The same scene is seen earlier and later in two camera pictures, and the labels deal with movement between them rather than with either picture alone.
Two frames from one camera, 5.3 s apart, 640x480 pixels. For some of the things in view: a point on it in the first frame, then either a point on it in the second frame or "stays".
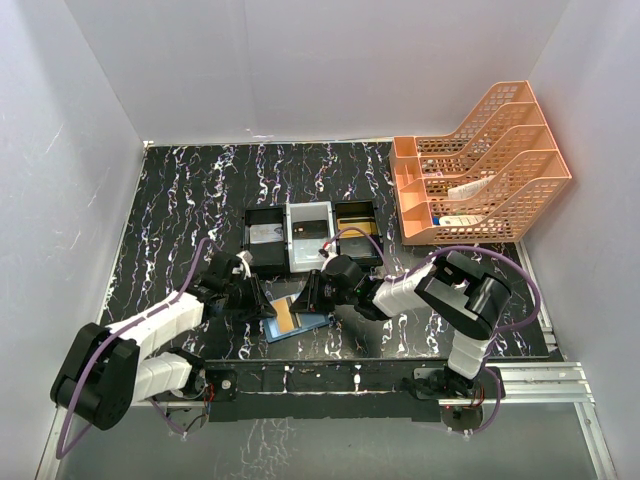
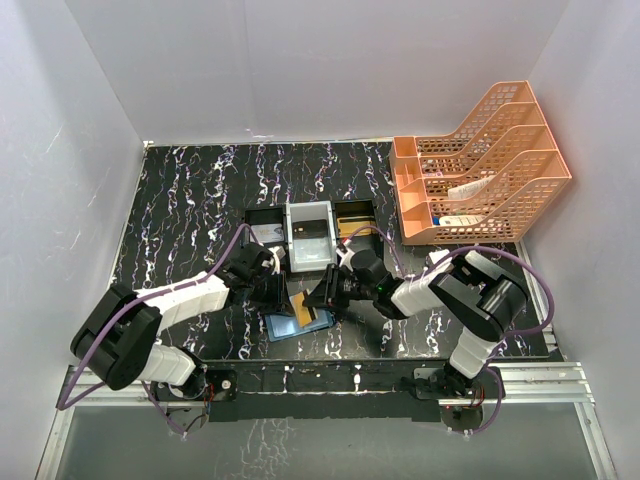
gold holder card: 285,322 -> 302,312
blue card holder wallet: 287,324 stays
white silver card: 266,233 stays
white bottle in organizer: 461,220 stays
